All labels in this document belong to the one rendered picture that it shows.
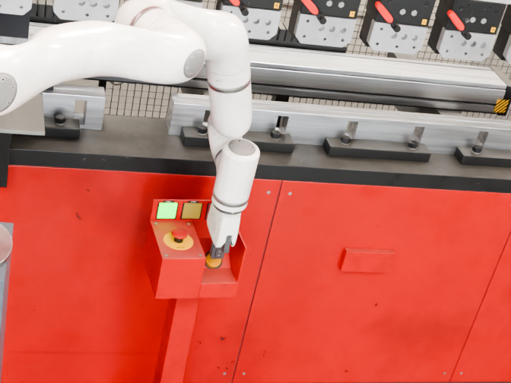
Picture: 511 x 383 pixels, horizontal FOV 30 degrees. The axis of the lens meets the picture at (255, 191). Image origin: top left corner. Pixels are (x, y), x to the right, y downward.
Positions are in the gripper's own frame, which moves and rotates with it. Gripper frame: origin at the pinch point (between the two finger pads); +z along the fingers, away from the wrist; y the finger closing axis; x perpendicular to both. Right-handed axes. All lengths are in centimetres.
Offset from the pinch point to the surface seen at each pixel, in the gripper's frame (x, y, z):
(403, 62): 75, -68, -11
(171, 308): -8.8, 0.6, 19.1
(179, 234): -10.2, -0.7, -5.2
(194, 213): -4.2, -10.0, -3.4
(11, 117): -47, -23, -23
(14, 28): -46, -45, -33
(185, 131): -2.2, -33.7, -10.5
